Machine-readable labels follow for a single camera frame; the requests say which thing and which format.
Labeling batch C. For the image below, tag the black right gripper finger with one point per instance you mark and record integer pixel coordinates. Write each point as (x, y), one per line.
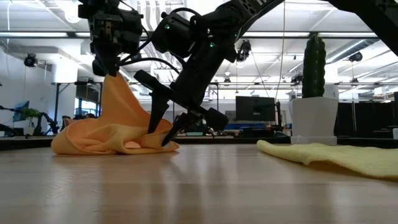
(183, 127)
(158, 112)

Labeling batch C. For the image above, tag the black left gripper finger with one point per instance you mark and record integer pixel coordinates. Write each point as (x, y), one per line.
(112, 59)
(99, 67)

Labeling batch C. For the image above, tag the orange microfiber towel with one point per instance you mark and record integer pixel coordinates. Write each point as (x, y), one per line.
(118, 118)

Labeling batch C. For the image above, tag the yellow microfiber towel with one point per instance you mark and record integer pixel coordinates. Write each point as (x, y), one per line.
(342, 158)

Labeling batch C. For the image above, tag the black background robot arm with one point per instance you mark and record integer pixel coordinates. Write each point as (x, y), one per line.
(49, 123)

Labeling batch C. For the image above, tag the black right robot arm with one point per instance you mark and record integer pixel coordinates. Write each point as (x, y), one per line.
(248, 12)

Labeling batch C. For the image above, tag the black computer monitor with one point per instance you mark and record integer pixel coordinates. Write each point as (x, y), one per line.
(255, 109)

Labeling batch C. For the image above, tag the green potted plant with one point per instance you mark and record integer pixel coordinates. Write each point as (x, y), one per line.
(31, 115)

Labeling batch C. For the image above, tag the tilted blue monitor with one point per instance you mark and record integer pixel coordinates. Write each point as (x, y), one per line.
(21, 110)

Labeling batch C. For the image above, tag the green cactus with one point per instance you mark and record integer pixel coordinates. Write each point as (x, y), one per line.
(314, 68)

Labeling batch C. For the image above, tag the white hexagonal plant pot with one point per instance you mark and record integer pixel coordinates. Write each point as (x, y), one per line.
(314, 121)

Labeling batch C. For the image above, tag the black partition panels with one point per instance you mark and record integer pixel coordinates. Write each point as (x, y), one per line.
(367, 119)

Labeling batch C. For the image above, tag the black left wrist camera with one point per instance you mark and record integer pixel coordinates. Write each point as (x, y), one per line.
(133, 31)

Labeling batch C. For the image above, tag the black ceiling-mounted camera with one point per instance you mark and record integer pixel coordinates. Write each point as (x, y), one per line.
(30, 60)
(355, 57)
(245, 49)

